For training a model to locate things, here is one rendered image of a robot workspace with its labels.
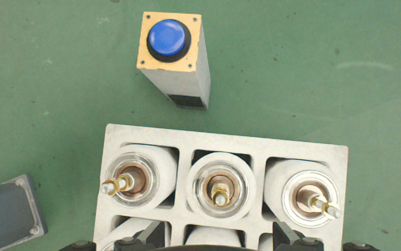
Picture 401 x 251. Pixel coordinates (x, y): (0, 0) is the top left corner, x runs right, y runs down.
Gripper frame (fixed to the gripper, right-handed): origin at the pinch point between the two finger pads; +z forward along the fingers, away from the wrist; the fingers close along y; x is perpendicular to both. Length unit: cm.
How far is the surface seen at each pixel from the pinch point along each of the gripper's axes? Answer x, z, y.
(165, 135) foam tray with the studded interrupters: 7.6, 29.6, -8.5
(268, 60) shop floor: 25, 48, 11
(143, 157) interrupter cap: 4.4, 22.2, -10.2
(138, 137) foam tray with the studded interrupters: 7.4, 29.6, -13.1
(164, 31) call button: 18.5, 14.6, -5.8
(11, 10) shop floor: 41, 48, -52
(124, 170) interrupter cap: 2.6, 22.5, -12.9
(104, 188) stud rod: 1.4, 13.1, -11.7
